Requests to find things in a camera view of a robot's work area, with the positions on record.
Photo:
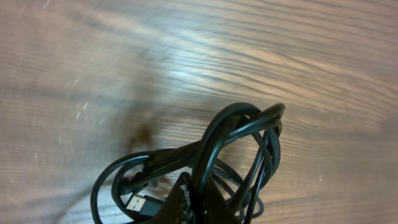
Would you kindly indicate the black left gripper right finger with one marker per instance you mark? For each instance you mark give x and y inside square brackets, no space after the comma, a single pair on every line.
[211,208]

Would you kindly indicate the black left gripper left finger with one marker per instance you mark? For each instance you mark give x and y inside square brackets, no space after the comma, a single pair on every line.
[177,208]

